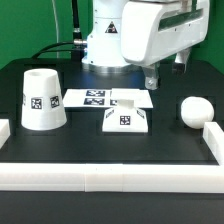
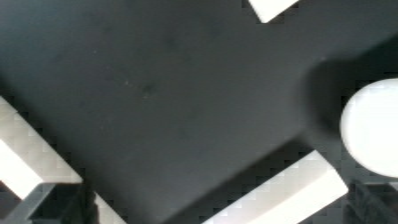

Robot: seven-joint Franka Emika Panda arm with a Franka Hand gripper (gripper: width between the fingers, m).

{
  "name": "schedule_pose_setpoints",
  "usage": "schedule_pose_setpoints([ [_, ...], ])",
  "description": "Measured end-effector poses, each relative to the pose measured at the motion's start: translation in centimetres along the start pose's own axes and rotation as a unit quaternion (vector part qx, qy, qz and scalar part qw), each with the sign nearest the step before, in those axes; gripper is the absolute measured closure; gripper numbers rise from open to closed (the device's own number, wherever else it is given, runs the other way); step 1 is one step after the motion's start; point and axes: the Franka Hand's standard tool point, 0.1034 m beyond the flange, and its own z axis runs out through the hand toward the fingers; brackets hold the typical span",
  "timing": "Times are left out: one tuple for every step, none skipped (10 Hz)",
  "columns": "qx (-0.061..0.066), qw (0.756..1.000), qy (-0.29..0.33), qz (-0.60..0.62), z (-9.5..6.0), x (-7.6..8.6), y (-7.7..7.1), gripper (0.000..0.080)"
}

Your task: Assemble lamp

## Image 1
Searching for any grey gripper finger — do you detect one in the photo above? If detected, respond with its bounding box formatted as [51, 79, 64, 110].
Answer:
[143, 64, 159, 90]
[172, 48, 191, 74]

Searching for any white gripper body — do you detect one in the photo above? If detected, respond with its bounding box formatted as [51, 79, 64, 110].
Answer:
[121, 0, 210, 67]

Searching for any white lamp bulb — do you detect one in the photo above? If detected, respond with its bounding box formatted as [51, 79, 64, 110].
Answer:
[181, 96, 214, 129]

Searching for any white lamp base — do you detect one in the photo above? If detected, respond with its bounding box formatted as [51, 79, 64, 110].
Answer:
[102, 100, 148, 133]

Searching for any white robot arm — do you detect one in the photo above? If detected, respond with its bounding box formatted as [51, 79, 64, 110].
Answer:
[82, 0, 210, 90]

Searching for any white lamp shade cone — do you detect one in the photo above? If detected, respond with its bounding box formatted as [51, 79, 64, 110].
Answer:
[21, 68, 67, 131]

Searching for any white marker tag plate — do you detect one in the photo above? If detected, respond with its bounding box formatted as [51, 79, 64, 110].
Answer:
[63, 88, 153, 108]

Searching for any black cable bundle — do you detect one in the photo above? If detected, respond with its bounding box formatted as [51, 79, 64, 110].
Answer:
[31, 0, 88, 60]

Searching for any white right rail block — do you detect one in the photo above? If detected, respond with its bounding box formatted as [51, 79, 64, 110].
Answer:
[203, 122, 224, 167]

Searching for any white rail block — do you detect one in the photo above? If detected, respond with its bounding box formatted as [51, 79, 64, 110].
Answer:
[203, 122, 224, 167]
[0, 119, 10, 149]

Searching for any white thin cable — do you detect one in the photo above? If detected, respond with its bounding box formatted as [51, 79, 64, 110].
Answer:
[51, 0, 61, 60]

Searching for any white left rail block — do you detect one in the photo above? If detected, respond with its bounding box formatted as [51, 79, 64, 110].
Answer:
[0, 119, 10, 149]

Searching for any white front rail fence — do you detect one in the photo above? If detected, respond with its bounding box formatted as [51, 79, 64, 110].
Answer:
[0, 163, 224, 193]

